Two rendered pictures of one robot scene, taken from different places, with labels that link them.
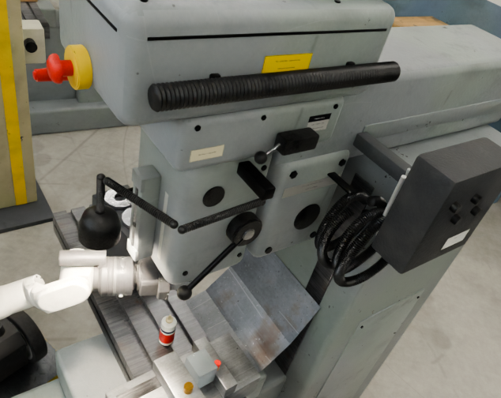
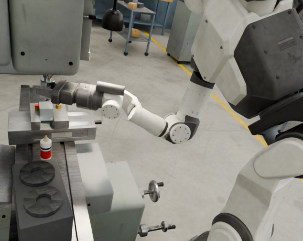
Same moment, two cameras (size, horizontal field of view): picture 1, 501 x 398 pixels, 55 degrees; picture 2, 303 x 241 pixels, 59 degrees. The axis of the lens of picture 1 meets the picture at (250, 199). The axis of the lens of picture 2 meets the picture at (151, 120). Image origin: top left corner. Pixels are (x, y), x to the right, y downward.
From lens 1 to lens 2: 1.64 m
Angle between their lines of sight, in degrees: 110
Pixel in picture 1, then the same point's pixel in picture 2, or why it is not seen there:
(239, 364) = (16, 117)
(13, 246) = not seen: outside the picture
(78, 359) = (100, 183)
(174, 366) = (59, 115)
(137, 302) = not seen: hidden behind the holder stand
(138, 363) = (70, 151)
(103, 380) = (88, 169)
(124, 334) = (71, 167)
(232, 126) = not seen: outside the picture
